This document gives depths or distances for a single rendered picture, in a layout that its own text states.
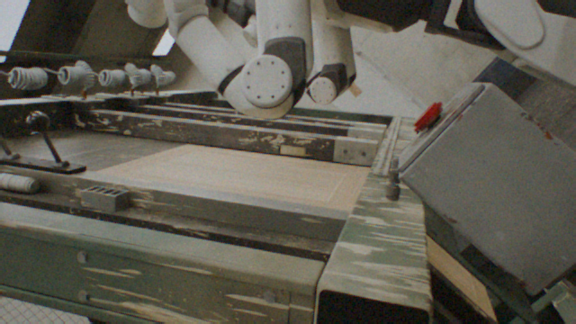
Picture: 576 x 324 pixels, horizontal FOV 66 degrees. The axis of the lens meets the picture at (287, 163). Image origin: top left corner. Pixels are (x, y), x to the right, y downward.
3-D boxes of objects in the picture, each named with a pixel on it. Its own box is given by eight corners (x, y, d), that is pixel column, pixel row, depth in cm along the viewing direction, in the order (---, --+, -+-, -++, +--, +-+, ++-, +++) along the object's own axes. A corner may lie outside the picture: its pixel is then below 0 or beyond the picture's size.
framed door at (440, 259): (491, 328, 142) (497, 323, 141) (363, 211, 146) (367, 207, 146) (462, 234, 227) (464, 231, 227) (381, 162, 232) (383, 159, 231)
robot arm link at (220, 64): (185, 57, 77) (256, 139, 76) (167, 36, 67) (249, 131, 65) (231, 18, 77) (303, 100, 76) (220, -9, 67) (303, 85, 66)
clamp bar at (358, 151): (373, 167, 130) (383, 85, 125) (41, 125, 159) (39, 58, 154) (376, 162, 139) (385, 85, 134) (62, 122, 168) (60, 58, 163)
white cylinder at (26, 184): (-5, 190, 84) (29, 195, 82) (-6, 175, 84) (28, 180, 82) (8, 186, 87) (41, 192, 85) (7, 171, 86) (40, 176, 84)
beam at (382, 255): (420, 405, 45) (436, 309, 43) (307, 376, 48) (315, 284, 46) (412, 136, 254) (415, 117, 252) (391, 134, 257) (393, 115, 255)
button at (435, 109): (454, 113, 43) (438, 99, 44) (426, 143, 45) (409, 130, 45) (451, 111, 47) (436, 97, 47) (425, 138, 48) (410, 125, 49)
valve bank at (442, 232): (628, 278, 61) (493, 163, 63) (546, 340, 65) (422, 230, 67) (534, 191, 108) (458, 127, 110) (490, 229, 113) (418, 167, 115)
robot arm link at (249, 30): (259, 14, 136) (285, 33, 132) (233, 34, 133) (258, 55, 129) (254, -14, 125) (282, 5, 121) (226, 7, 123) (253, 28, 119)
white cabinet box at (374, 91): (469, 152, 467) (325, 27, 483) (429, 189, 490) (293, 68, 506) (466, 140, 522) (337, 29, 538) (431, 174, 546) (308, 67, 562)
